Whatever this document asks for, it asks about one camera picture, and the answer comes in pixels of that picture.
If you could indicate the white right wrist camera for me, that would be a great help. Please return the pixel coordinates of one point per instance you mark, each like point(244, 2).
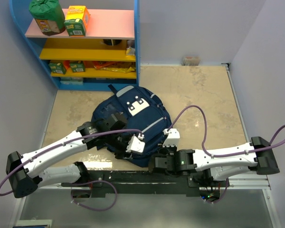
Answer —
point(172, 137)

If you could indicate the yellow green carton box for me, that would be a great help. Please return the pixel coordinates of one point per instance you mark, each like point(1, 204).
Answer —
point(76, 21)

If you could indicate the blue shelf unit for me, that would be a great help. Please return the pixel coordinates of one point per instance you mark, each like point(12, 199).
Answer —
point(106, 40)

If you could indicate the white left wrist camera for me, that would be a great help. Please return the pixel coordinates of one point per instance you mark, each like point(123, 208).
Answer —
point(136, 144)

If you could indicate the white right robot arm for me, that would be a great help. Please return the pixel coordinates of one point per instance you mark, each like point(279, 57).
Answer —
point(217, 165)

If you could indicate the small brown box at wall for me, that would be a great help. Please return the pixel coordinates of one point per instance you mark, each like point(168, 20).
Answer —
point(190, 61)

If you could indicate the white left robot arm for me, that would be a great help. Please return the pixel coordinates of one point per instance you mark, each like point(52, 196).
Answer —
point(28, 172)

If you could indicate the green chips canister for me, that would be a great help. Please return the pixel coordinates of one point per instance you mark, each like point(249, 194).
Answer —
point(48, 15)

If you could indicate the aluminium rail frame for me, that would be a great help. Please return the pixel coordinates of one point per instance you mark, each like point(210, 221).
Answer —
point(247, 203)

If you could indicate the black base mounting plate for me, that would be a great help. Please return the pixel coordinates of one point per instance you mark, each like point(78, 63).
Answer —
point(189, 183)

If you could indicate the green box right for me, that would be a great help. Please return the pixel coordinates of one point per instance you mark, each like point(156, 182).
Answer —
point(77, 66)

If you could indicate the green box left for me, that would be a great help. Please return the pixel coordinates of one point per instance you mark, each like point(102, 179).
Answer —
point(57, 68)

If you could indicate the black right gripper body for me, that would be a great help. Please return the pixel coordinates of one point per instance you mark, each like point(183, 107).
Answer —
point(164, 151)

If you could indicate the orange yellow snack packets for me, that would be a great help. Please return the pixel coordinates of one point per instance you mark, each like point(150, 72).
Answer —
point(112, 66)

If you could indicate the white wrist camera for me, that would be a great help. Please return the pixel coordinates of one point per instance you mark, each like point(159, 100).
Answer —
point(172, 137)
point(136, 144)

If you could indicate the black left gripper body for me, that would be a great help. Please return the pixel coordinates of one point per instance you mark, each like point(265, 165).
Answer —
point(120, 142)

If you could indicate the navy blue backpack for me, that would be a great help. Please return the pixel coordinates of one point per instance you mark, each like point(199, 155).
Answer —
point(144, 111)

